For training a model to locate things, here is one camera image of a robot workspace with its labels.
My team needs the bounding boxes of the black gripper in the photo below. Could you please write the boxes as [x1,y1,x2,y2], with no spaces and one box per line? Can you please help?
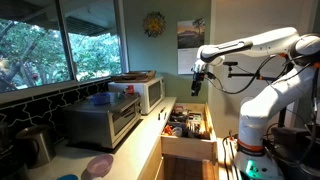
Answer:
[190,69,209,97]

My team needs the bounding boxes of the blue bowl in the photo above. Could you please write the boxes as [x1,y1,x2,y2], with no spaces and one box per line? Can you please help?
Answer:
[90,92,112,106]

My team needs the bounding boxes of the white microwave oven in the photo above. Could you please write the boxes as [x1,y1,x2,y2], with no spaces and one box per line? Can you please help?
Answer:
[107,75,166,116]

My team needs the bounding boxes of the orange item in drawer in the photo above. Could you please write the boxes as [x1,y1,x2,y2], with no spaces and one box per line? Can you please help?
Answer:
[163,124,173,136]

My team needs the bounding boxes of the open wooden drawer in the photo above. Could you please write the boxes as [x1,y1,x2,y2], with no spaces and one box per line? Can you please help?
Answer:
[160,102,218,163]

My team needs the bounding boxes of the wooden tray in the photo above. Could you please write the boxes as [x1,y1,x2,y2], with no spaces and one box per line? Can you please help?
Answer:
[111,69,157,84]

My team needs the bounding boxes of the stainless steel toaster oven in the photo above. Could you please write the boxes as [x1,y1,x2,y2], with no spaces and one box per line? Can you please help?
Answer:
[61,91,143,150]

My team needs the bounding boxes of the pink plastic bowl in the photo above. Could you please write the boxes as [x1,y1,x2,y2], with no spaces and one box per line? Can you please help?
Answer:
[86,153,115,178]

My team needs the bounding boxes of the blue plastic lid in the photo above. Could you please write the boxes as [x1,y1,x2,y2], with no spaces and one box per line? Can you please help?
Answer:
[55,173,79,180]

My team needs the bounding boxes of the stainless steel kettle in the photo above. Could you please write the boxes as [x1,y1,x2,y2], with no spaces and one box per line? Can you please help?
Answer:
[14,124,57,169]

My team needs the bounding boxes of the dark countertop appliance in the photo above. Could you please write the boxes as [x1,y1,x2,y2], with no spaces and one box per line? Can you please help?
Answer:
[0,121,32,180]

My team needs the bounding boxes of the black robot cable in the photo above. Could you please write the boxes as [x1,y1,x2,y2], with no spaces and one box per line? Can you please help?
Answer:
[205,54,313,96]

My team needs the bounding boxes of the black camera stand pole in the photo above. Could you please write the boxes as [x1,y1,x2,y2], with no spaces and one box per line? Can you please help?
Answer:
[222,60,288,128]

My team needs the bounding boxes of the landscape wall calendar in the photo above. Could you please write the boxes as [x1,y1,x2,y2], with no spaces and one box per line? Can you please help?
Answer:
[176,18,206,75]

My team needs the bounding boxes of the black floor cable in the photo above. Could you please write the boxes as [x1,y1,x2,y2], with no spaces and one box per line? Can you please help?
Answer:
[221,132,240,180]

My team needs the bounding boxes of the sun wall decoration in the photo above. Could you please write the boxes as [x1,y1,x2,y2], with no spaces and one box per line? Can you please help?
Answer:
[143,10,167,38]

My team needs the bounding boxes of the dark window frame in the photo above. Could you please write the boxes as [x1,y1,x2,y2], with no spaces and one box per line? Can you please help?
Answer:
[0,0,130,105]

